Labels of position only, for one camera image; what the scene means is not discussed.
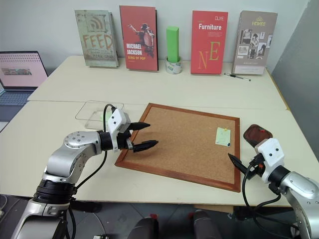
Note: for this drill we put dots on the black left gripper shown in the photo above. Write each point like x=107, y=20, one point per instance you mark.
x=122, y=142

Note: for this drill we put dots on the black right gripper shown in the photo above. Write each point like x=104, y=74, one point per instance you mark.
x=256, y=165

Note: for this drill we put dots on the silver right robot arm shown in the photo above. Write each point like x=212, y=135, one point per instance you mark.
x=299, y=191

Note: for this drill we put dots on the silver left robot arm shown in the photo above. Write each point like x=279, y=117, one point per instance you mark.
x=62, y=161

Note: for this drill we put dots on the pale green paper note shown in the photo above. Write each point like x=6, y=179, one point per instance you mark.
x=222, y=137

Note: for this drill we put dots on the wood framed cork board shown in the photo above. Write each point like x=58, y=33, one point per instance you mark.
x=179, y=147

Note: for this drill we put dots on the brown oval dish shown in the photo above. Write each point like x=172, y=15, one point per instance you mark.
x=254, y=135

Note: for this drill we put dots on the clear plastic tray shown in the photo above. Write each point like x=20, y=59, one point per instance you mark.
x=94, y=117

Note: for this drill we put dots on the dark rounded shape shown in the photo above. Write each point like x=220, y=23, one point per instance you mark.
x=148, y=227
x=203, y=225

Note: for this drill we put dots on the clear packing tape roll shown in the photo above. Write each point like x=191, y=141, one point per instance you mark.
x=174, y=67

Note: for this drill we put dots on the black pen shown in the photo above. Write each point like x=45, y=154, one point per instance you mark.
x=236, y=76

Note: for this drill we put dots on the red Michael Jackson book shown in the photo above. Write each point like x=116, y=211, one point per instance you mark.
x=139, y=39

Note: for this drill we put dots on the green foam block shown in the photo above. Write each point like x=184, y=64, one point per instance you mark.
x=173, y=43

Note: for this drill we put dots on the grey FEED book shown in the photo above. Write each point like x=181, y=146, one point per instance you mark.
x=98, y=39

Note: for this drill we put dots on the red Furniture book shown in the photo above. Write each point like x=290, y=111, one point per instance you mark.
x=209, y=42

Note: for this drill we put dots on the beige Homes book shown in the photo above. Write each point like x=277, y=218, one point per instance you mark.
x=254, y=42

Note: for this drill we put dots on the open laptop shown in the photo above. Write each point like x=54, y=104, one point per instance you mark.
x=20, y=72

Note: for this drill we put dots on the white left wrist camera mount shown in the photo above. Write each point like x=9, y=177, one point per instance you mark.
x=116, y=122

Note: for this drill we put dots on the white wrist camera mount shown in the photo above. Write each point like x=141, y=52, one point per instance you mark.
x=271, y=152
x=116, y=122

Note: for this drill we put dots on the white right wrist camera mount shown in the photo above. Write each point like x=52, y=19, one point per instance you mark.
x=271, y=152

